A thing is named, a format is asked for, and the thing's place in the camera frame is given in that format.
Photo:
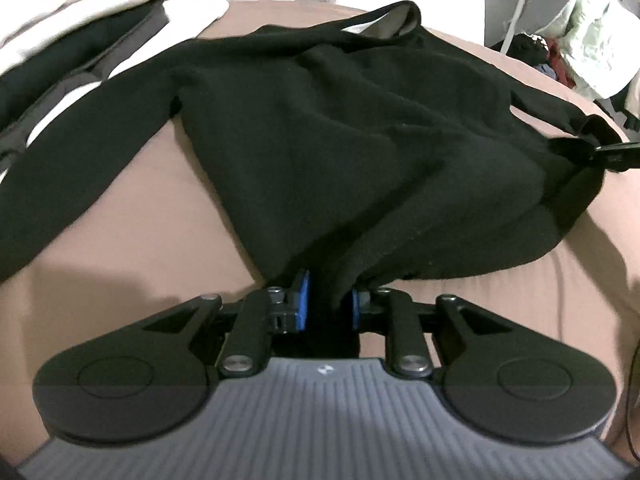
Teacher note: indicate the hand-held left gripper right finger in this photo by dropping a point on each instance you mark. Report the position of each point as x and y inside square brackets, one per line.
[356, 306]

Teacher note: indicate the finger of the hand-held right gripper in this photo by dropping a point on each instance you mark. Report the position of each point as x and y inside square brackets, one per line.
[617, 154]

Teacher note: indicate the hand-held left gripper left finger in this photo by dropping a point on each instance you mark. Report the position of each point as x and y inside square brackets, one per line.
[301, 301]

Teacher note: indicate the black sweater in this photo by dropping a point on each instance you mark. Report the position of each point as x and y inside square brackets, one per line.
[325, 135]

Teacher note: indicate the clothes heap at right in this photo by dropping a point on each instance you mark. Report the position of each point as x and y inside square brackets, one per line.
[600, 40]

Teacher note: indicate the dark red cloth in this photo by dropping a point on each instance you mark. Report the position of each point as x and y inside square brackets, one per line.
[562, 67]

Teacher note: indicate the black dotted cloth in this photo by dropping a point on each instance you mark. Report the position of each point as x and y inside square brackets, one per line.
[530, 50]

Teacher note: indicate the dark grey and black garment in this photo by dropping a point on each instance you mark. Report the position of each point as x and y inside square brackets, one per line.
[65, 60]

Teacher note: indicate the white cloth pile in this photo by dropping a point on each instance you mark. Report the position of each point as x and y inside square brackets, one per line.
[60, 5]

